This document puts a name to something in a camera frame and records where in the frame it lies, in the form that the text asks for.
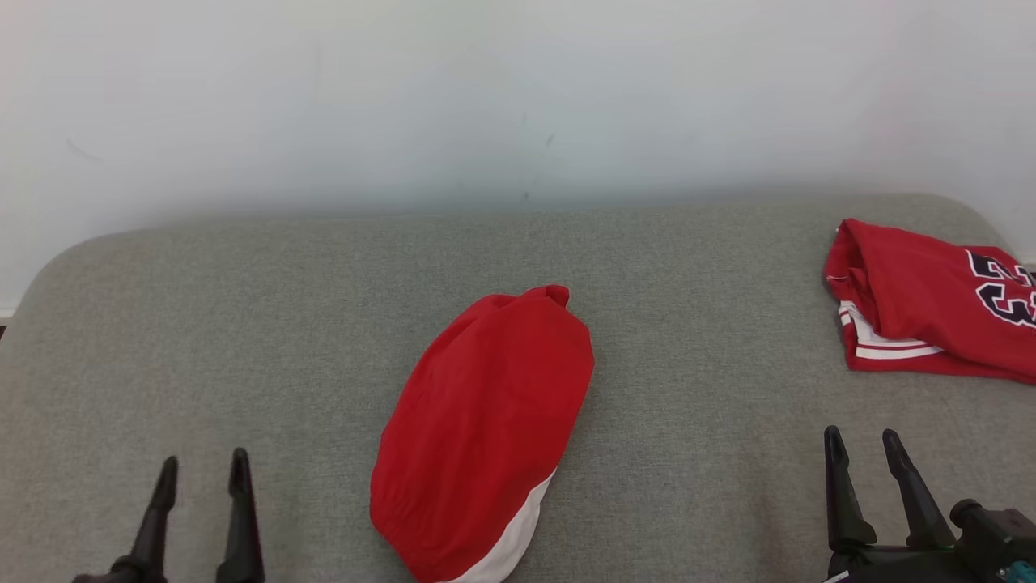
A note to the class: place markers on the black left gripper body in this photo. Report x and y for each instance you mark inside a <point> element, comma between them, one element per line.
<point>113,577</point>

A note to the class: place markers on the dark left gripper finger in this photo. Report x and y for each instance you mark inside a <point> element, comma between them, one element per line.
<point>241,518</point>
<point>158,518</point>

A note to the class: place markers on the red shorts with white stripes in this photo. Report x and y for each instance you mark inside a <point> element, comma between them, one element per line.
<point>486,421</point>

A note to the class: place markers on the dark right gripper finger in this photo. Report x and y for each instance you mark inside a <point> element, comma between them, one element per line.
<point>846,494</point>
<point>919,494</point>

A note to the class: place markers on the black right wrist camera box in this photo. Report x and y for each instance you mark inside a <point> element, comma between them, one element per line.
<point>995,542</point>

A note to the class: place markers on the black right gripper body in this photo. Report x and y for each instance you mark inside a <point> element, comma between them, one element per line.
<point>898,567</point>

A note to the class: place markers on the red jersey with white sleeves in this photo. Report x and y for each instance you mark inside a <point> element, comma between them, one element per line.
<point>914,308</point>

